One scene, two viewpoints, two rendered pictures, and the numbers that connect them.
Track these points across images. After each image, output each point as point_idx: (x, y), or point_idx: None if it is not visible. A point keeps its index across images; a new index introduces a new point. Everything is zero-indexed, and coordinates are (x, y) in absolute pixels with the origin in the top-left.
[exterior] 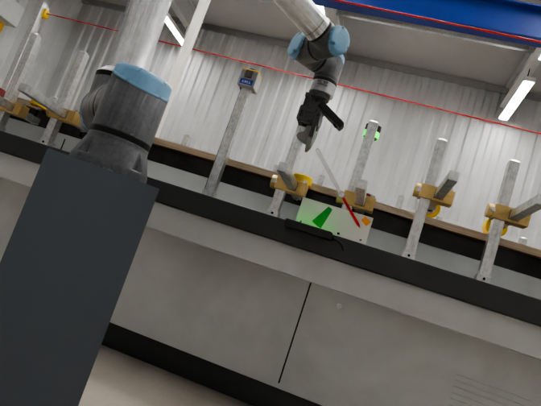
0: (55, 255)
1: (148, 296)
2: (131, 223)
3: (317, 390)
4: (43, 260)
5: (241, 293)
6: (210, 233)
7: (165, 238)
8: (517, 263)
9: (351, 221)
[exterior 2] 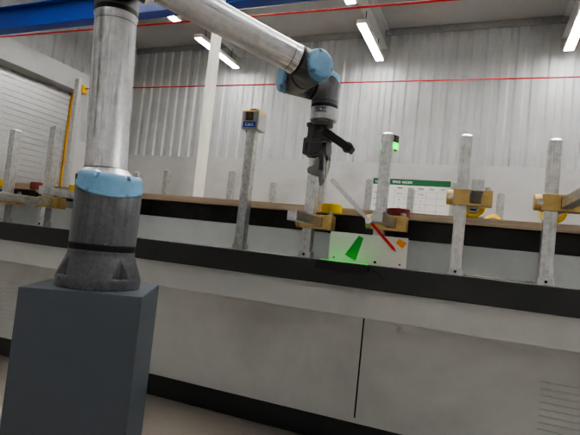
0: (53, 392)
1: (213, 351)
2: (122, 340)
3: (394, 419)
4: (43, 400)
5: (299, 333)
6: (249, 286)
7: None
8: None
9: (385, 246)
